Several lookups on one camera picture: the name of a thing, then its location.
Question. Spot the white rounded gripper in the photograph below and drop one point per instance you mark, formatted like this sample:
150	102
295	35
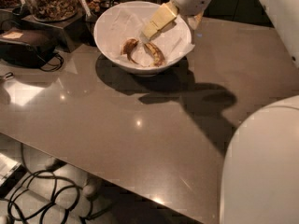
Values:
191	0

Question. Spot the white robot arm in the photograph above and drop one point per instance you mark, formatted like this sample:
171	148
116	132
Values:
260	177

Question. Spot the white ceramic bowl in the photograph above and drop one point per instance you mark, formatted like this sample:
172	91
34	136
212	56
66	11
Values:
101	26

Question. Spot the white paper napkin liner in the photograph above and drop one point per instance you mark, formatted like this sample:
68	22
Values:
175	41

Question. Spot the white label tag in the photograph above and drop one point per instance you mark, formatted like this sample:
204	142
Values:
86	8

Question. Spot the dark metal stand box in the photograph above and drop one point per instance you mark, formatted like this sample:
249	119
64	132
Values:
70	34

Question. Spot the grey box on floor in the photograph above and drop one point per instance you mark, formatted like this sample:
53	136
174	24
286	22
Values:
11	172

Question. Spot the black device with cable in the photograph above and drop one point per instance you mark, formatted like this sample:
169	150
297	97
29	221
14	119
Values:
33	49

